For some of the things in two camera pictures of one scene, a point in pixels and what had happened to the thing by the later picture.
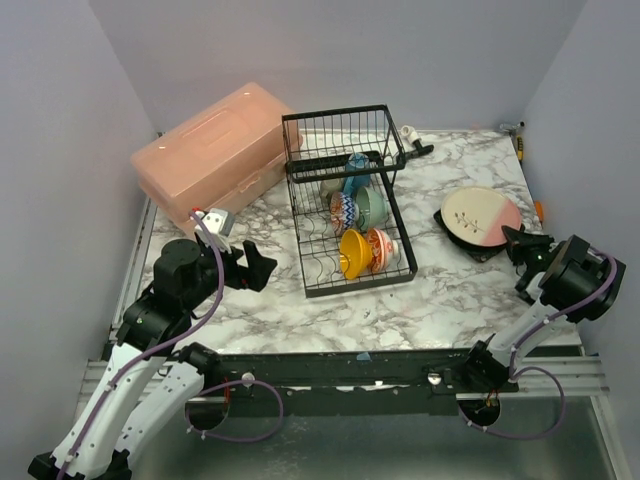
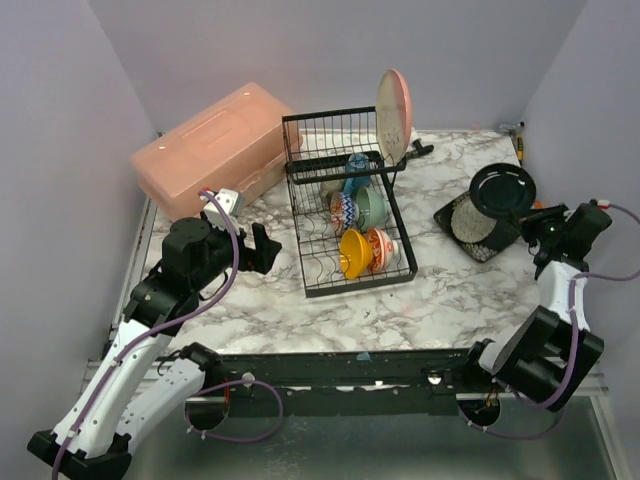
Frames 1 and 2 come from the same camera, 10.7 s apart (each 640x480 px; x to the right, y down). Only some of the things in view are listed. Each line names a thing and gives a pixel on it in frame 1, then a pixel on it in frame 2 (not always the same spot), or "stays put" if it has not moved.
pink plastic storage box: x=221 y=158 stays put
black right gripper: x=530 y=253 to x=536 y=228
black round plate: x=438 y=220 to x=502 y=191
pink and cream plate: x=477 y=215 to x=394 y=116
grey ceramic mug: x=326 y=188 stays put
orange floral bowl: x=385 y=251 stays put
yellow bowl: x=356 y=254 stays put
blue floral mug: x=357 y=162 stays put
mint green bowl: x=371 y=208 stays put
